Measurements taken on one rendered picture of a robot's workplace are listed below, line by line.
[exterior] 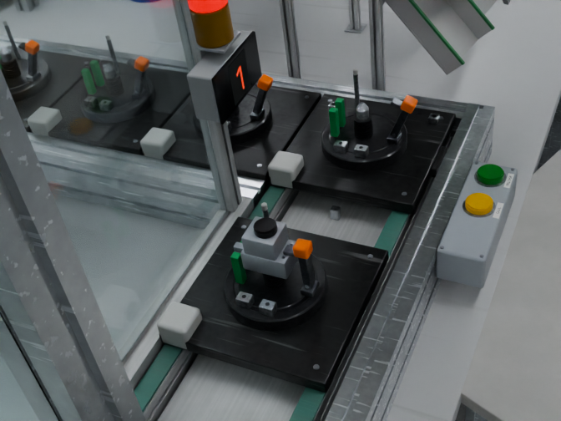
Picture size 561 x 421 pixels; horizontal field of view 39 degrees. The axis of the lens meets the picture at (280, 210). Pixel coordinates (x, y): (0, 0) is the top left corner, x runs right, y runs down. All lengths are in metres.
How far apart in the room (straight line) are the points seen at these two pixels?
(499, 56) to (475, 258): 0.69
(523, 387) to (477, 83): 0.72
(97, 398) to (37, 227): 0.09
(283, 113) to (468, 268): 0.46
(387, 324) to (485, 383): 0.16
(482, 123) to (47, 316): 1.13
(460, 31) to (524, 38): 0.31
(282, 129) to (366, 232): 0.25
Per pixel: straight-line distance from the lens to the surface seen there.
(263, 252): 1.00
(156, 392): 1.05
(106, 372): 0.34
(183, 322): 1.05
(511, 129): 1.53
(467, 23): 1.53
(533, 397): 1.12
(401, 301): 1.08
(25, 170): 0.27
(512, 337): 1.18
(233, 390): 1.06
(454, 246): 1.15
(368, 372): 1.01
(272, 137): 1.35
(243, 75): 1.08
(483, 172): 1.25
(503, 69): 1.69
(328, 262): 1.12
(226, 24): 1.03
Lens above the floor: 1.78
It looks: 42 degrees down
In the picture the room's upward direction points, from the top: 9 degrees counter-clockwise
